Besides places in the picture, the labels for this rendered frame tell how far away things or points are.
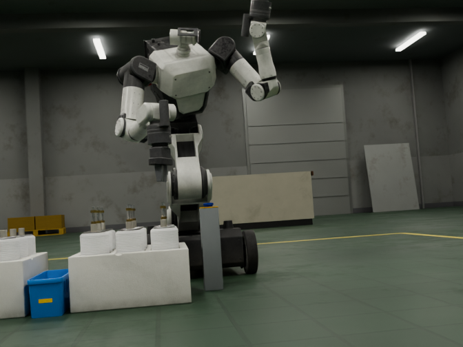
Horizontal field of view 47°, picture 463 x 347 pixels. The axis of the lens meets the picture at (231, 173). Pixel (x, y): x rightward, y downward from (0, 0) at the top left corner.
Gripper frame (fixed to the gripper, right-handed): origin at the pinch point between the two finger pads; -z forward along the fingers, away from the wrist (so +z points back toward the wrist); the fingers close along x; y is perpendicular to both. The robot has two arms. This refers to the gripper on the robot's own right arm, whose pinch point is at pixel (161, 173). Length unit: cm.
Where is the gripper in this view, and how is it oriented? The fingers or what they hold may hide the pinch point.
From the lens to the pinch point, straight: 200.0
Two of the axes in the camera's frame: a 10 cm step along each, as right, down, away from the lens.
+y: 9.5, -0.8, -3.2
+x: -3.2, -0.4, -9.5
